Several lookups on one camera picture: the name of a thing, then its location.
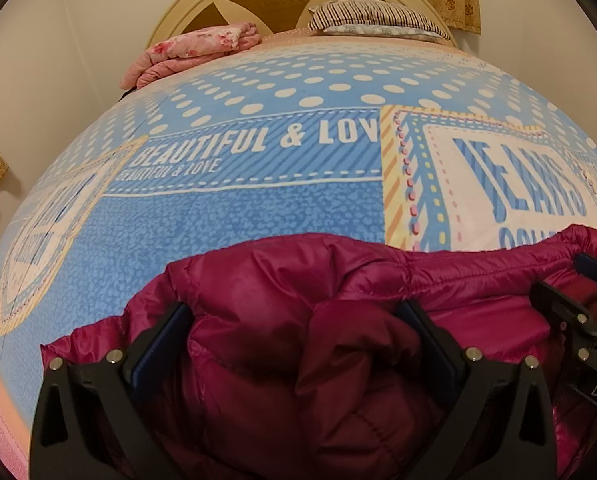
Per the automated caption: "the magenta puffer jacket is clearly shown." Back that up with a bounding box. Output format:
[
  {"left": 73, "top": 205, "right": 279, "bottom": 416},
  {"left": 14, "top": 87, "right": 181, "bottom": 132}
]
[{"left": 41, "top": 226, "right": 597, "bottom": 479}]

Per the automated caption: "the blue pink patterned bedspread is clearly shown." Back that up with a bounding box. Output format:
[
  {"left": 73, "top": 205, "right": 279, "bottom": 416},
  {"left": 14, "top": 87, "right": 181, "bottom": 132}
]
[{"left": 0, "top": 32, "right": 597, "bottom": 479}]

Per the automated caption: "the black cloth beside bed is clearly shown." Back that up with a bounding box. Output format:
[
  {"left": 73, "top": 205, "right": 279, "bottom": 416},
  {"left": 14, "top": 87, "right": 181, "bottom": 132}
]
[{"left": 118, "top": 87, "right": 137, "bottom": 101}]

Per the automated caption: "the folded pink floral blanket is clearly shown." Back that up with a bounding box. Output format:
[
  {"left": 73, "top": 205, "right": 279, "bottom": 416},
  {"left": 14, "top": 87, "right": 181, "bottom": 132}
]
[{"left": 120, "top": 22, "right": 262, "bottom": 91}]

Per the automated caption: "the striped pillow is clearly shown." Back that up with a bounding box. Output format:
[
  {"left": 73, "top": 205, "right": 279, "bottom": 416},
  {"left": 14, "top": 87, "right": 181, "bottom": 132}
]
[{"left": 308, "top": 0, "right": 450, "bottom": 41}]

